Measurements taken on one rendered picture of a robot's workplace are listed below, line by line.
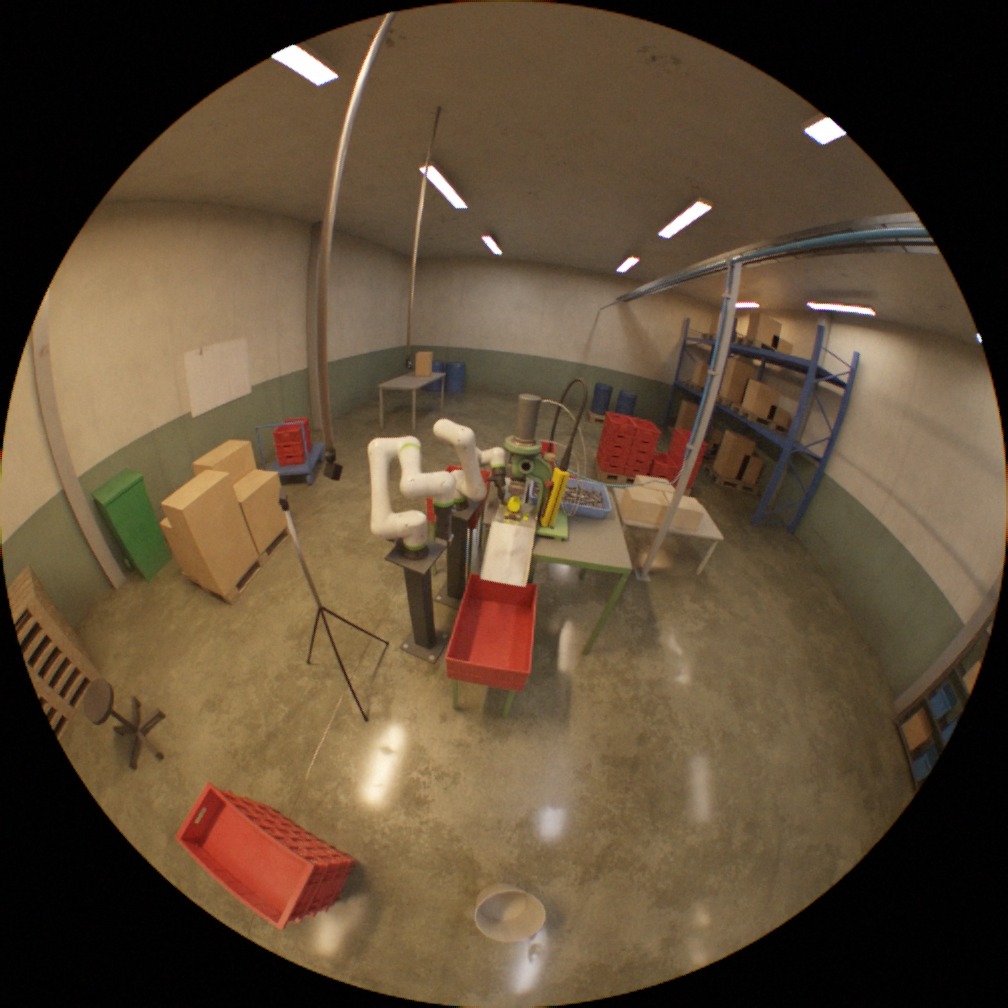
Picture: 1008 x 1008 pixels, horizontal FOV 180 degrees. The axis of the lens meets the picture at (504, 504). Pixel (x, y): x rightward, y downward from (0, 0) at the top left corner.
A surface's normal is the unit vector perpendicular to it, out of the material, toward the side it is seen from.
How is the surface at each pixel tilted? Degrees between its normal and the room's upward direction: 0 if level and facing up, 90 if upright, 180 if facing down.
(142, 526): 94
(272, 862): 0
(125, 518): 94
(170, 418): 90
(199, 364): 90
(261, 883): 0
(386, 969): 0
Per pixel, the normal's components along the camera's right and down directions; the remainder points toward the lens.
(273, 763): 0.11, -0.84
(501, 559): 0.02, -0.47
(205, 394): 0.98, 0.17
